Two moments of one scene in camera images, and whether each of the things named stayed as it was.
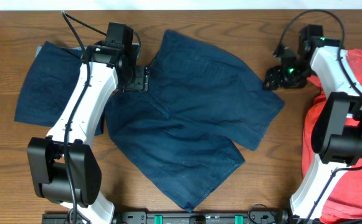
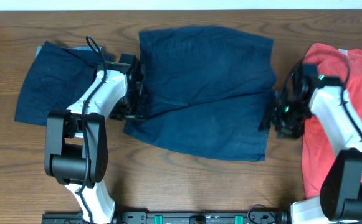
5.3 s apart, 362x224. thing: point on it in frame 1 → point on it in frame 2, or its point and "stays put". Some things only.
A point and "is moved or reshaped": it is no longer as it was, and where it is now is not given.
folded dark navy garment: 48,83 stays put
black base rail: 199,218 stays put
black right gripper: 274,78 → 280,116
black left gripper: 140,78 → 140,101
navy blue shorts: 190,130 is moved or reshaped
